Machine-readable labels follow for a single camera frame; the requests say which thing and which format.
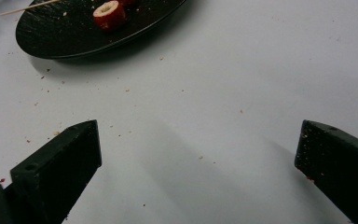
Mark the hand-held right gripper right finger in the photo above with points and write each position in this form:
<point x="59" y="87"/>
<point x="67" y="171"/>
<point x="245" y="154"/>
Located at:
<point x="338" y="168"/>

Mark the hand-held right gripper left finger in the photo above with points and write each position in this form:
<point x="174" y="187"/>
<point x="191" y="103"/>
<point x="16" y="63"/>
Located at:
<point x="59" y="165"/>

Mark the black round plate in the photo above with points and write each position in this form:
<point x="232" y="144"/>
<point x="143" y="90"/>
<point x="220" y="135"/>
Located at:
<point x="68" y="34"/>

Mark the thin wooden skewer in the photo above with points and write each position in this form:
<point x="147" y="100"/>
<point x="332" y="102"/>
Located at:
<point x="28" y="7"/>

